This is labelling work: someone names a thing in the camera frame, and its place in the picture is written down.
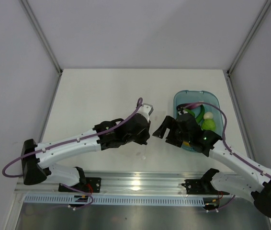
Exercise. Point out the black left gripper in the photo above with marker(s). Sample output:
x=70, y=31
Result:
x=145, y=136

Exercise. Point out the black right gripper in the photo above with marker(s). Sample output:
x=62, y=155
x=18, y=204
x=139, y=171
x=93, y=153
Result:
x=168, y=123

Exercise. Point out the purple white eggplant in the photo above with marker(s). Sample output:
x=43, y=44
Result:
x=189, y=106

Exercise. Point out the clear zip top bag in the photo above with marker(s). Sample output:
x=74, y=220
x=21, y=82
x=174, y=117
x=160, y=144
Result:
x=149, y=157

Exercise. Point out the dark green cucumber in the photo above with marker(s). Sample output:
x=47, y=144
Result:
x=199, y=117

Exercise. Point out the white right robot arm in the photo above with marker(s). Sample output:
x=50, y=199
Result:
x=254, y=184

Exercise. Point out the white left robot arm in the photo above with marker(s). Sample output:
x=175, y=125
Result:
x=40, y=161

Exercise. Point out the teal plastic tray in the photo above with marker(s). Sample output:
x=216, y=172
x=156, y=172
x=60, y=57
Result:
x=209, y=101

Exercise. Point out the light green round squash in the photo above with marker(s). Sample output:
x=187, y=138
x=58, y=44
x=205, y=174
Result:
x=209, y=124

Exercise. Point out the white garlic bulb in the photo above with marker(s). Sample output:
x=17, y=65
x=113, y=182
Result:
x=208, y=115

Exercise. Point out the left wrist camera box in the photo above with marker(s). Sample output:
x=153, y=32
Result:
x=146, y=110

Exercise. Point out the aluminium mounting rail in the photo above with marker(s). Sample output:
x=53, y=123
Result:
x=142, y=183

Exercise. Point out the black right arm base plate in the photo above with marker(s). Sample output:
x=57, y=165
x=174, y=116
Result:
x=199, y=187

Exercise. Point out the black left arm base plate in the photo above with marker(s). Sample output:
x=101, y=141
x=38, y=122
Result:
x=91, y=185

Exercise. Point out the slotted cable duct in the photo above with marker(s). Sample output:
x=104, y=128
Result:
x=179, y=201

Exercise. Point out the left aluminium frame post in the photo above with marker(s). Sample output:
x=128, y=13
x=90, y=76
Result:
x=40, y=34

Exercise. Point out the aluminium frame post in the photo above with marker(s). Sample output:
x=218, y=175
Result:
x=40, y=34
x=258, y=22

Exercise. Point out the right aluminium frame post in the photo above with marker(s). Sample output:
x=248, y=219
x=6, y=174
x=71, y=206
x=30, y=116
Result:
x=258, y=22

